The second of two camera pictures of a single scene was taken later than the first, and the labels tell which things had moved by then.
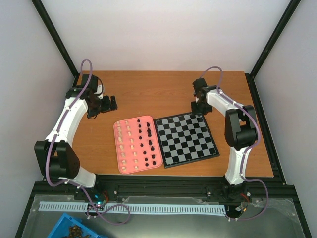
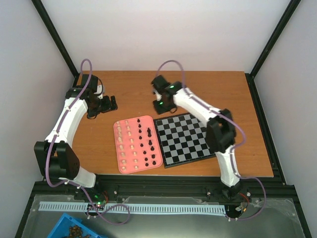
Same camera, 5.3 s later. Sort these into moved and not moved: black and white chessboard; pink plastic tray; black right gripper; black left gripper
Moved: black right gripper
Not moved: pink plastic tray; black left gripper; black and white chessboard
